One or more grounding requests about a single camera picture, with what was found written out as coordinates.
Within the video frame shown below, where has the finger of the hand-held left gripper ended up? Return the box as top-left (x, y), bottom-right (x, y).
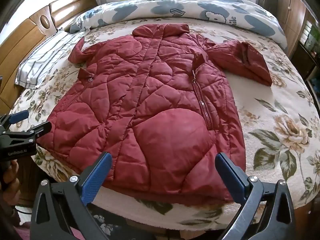
top-left (25, 121), bottom-right (52, 140)
top-left (0, 110), bottom-right (30, 131)

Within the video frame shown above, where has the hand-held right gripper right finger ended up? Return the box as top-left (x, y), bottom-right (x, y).
top-left (214, 152), bottom-right (297, 240)

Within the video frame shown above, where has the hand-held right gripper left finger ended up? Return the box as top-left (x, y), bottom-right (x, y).
top-left (31, 151), bottom-right (113, 240)

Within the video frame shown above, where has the red quilted jacket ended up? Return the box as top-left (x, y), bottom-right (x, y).
top-left (37, 23), bottom-right (273, 205)

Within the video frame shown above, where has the person's left hand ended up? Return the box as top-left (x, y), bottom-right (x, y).
top-left (0, 159), bottom-right (21, 193)

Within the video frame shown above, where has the striped pillow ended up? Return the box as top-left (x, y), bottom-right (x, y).
top-left (14, 29), bottom-right (87, 89)

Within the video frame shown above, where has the wooden bed headboard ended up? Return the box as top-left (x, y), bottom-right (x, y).
top-left (0, 0), bottom-right (100, 110)

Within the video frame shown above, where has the floral bed blanket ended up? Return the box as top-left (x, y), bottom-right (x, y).
top-left (10, 17), bottom-right (318, 230)

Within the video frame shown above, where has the cluttered storage shelf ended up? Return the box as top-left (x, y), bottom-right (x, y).
top-left (299, 20), bottom-right (320, 80)

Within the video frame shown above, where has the blue and white printed duvet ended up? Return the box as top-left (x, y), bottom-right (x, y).
top-left (69, 0), bottom-right (288, 50)

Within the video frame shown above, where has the wooden cabinet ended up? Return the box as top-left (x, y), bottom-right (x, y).
top-left (276, 0), bottom-right (308, 55)

